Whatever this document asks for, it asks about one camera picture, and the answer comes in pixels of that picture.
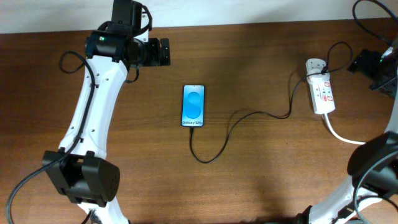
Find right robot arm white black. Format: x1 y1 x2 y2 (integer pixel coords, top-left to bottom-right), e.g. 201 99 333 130
291 46 397 224

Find white USB charger adapter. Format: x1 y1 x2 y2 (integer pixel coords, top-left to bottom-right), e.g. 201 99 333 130
305 58 326 79

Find blue Samsung Galaxy smartphone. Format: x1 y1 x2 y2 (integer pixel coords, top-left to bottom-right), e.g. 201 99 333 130
181 85 205 128

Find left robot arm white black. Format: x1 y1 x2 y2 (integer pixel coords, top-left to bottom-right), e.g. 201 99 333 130
43 0 170 223

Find white power strip red switches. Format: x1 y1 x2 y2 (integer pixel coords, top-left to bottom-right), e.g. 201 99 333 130
307 73 335 114

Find white power strip mains cord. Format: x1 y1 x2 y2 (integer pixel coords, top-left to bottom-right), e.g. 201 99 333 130
322 113 366 146

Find black USB charging cable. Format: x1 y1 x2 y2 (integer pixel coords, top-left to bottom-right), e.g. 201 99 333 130
189 41 354 164

